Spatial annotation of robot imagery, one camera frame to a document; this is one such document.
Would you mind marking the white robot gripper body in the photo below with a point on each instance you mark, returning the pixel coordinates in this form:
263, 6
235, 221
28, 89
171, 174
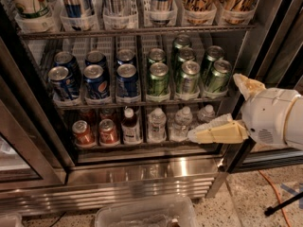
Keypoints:
267, 114

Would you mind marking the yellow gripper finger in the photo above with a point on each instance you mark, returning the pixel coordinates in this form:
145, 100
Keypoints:
248, 87
223, 130

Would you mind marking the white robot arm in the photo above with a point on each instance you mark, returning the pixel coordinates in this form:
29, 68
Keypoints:
269, 116

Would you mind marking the glass fridge door right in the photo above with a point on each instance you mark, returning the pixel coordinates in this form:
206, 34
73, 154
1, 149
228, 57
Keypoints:
271, 53

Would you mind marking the clear water bottle middle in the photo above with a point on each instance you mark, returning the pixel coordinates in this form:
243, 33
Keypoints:
180, 124

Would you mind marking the clear water bottle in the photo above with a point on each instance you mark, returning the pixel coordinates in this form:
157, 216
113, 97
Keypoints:
180, 124
206, 114
156, 126

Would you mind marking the green soda can middle row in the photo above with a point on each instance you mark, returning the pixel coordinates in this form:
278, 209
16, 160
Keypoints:
184, 54

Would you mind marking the gold tall can right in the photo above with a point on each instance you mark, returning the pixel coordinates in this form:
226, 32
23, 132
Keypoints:
234, 12

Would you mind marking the gold tall can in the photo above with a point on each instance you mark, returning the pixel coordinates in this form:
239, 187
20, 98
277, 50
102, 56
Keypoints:
197, 11
234, 12

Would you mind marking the gold tall can left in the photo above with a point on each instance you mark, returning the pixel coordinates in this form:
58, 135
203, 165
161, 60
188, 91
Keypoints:
197, 11

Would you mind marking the blue pepsi can front right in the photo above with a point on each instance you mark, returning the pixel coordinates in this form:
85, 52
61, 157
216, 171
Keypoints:
127, 81

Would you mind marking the blue pepsi can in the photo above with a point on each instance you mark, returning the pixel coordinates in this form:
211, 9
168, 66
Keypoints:
96, 81
63, 83
125, 56
96, 57
127, 81
66, 59

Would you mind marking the red soda can front right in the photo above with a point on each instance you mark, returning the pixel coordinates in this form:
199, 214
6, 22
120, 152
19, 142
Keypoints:
107, 132

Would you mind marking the red soda can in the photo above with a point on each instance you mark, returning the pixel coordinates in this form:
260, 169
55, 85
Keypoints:
84, 136
107, 113
107, 132
88, 115

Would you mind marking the red soda can rear right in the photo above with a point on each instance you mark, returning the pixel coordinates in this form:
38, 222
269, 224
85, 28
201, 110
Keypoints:
107, 113

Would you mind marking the blue pepsi can rear right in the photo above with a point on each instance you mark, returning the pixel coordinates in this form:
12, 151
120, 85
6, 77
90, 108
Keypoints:
125, 56

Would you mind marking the stainless steel fridge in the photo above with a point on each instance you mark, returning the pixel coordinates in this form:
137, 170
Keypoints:
47, 172

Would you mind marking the blue pepsi can front middle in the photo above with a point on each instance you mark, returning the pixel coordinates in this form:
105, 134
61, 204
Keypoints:
96, 81

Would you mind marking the red soda can rear left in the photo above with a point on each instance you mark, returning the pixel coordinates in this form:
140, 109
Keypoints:
88, 115

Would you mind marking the red soda can front left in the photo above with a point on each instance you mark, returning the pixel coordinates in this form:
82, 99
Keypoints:
84, 136

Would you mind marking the blue pepsi can rear middle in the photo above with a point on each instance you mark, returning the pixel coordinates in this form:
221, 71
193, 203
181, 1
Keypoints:
96, 57

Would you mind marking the blue pepsi can front left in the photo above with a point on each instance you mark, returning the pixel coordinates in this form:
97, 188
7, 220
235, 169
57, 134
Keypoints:
63, 83

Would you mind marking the blue pepsi can rear left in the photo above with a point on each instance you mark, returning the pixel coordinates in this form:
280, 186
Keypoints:
66, 59

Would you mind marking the white tall can top shelf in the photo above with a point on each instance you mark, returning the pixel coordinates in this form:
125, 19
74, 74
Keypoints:
32, 9

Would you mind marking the clear water bottle right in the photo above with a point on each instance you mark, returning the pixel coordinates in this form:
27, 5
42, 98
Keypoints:
206, 114

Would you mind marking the clear water bottle left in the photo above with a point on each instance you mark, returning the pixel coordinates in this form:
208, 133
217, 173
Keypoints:
156, 126

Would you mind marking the clear plastic bin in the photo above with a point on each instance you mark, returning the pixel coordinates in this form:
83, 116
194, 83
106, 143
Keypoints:
159, 211

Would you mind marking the brown drink bottle white label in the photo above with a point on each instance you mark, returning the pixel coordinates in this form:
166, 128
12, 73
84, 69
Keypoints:
130, 128

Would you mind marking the black stand leg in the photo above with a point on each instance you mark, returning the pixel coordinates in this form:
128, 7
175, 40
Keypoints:
270, 210

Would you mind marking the small clear container corner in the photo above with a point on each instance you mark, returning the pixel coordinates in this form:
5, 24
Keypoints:
11, 220

